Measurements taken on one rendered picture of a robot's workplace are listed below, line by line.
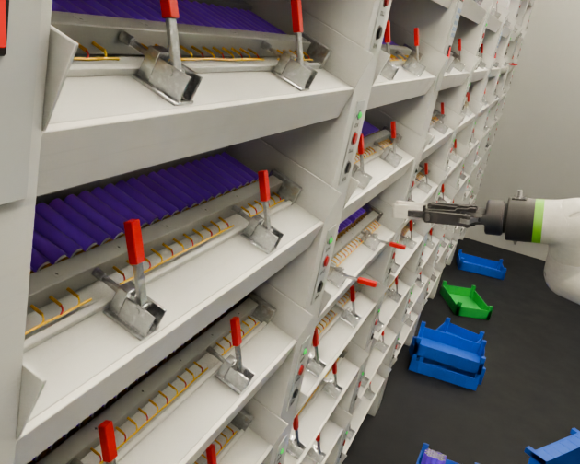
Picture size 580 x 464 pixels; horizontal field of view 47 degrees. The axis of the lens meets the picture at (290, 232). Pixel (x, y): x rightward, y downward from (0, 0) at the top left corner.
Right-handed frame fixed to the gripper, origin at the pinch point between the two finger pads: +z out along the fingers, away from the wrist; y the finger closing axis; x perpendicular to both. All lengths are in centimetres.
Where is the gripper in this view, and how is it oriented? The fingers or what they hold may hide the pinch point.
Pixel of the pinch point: (409, 210)
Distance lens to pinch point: 151.9
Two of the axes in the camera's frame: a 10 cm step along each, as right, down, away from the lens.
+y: -3.5, 2.3, -9.1
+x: -0.1, 9.7, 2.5
